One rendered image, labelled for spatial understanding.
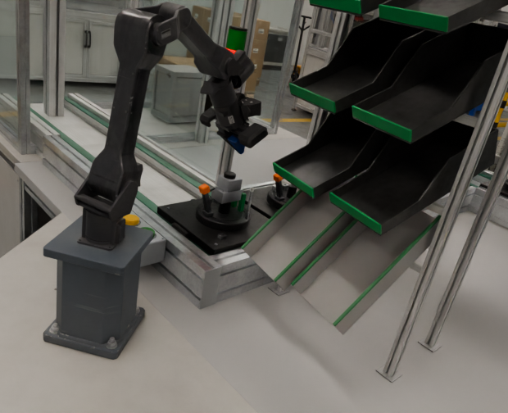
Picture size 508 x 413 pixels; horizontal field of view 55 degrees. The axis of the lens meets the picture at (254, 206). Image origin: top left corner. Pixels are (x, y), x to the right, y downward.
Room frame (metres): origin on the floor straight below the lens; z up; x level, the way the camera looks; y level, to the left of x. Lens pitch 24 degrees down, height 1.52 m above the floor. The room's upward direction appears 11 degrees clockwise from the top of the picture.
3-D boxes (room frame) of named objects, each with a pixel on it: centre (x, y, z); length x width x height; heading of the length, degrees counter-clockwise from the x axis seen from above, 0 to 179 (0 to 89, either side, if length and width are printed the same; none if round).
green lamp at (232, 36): (1.34, 0.13, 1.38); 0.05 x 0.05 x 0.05
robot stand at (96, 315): (0.76, 0.26, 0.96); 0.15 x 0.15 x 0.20; 85
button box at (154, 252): (1.03, 0.28, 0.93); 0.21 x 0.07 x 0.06; 47
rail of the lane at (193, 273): (1.20, 0.38, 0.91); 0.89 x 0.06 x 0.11; 47
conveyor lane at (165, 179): (1.35, 0.28, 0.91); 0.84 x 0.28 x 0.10; 47
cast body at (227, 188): (1.13, 0.07, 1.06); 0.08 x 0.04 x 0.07; 137
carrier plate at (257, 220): (1.12, 0.07, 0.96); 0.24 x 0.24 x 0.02; 47
